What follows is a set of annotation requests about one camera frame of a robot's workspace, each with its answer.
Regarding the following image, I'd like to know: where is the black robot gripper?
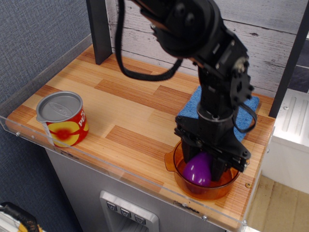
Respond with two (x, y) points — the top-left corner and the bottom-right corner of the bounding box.
(175, 105), (251, 181)

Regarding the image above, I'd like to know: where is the orange transparent plastic pot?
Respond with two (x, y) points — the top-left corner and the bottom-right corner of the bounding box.
(165, 142), (240, 201)

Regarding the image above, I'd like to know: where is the purple toy eggplant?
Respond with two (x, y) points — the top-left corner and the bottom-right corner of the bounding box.
(183, 152), (212, 187)

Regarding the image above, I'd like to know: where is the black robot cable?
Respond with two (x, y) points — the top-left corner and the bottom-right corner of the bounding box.
(114, 0), (183, 82)

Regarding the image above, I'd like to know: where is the red yellow peach can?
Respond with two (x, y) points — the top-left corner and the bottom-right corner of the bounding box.
(36, 91), (89, 147)

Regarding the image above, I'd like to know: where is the black vertical post left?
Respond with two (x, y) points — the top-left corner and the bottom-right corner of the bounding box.
(86, 0), (112, 65)

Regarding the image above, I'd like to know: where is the grey cabinet with dispenser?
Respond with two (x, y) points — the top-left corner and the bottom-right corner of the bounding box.
(47, 150), (224, 232)

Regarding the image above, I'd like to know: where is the black vertical post right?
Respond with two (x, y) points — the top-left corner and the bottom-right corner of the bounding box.
(268, 1), (309, 118)

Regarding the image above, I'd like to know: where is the yellow black object bottom-left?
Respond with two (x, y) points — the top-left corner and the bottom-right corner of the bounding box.
(0, 202), (44, 232)

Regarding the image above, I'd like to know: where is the white appliance at right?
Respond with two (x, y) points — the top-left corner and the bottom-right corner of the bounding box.
(262, 89), (309, 193)

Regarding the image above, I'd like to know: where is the black vertical post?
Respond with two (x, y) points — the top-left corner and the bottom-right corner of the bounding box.
(86, 0), (112, 65)
(268, 1), (309, 118)

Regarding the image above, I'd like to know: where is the clear acrylic table guard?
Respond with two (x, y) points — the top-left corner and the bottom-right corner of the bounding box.
(1, 47), (275, 232)

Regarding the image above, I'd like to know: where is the blue folded cloth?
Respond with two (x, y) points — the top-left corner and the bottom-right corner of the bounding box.
(178, 86), (260, 142)

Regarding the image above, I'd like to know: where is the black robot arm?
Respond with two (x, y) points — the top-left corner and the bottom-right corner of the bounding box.
(136, 0), (253, 181)

